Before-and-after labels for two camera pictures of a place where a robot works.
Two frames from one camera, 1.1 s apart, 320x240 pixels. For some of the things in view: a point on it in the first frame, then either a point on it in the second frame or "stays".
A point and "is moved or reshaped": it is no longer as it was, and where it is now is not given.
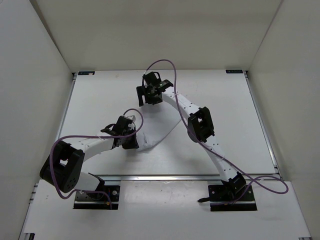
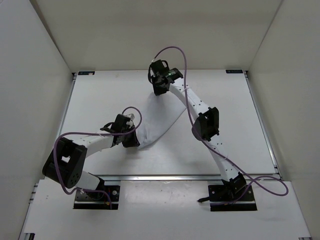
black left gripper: (133, 144) stays
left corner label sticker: (85, 73) stays
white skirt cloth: (159, 120) is moved or reshaped
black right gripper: (143, 91) → (157, 92)
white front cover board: (160, 210) stays
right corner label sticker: (234, 71) stays
